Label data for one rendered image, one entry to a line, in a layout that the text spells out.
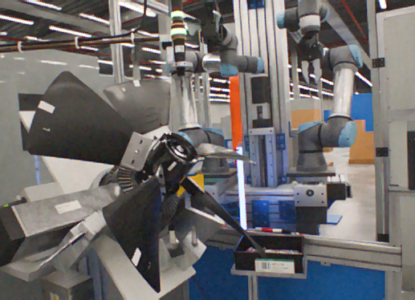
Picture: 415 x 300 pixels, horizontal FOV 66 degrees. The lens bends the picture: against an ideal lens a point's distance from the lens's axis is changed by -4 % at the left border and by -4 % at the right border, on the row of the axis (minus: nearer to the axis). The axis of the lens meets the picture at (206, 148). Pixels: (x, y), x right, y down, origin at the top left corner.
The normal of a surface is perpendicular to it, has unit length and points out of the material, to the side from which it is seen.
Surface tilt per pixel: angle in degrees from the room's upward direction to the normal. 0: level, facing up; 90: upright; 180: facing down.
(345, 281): 90
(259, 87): 90
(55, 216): 50
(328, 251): 90
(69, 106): 77
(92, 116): 82
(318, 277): 90
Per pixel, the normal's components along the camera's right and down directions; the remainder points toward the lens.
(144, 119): -0.08, -0.54
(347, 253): -0.54, 0.09
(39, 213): 0.60, -0.66
